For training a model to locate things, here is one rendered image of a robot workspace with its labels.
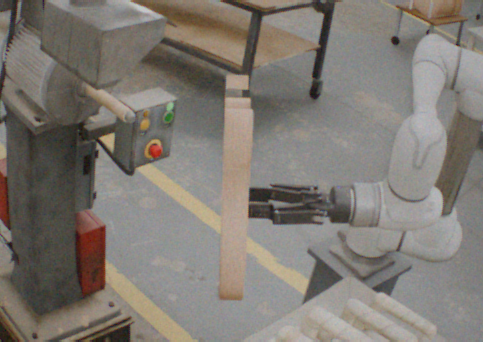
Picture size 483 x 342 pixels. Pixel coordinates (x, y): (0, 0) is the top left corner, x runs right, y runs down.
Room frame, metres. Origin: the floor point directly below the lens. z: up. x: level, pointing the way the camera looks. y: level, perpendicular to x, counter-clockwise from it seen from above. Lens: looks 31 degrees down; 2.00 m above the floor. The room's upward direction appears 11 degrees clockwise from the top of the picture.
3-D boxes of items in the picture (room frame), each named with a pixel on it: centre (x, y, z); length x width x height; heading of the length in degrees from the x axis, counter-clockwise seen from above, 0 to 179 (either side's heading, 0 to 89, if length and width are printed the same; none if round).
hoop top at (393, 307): (1.10, -0.44, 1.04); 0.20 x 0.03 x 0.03; 53
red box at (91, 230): (1.82, 0.54, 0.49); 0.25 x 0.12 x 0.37; 50
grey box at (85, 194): (1.81, 0.55, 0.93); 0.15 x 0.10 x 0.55; 50
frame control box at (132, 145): (1.78, 0.37, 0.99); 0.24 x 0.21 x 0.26; 50
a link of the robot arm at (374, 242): (1.76, -0.46, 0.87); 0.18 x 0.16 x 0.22; 77
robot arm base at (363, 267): (1.77, -0.44, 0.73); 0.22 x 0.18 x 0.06; 43
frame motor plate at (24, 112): (1.69, 0.65, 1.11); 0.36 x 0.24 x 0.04; 50
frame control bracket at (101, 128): (1.74, 0.41, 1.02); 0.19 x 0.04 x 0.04; 140
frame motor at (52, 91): (1.66, 0.59, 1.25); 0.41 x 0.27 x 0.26; 50
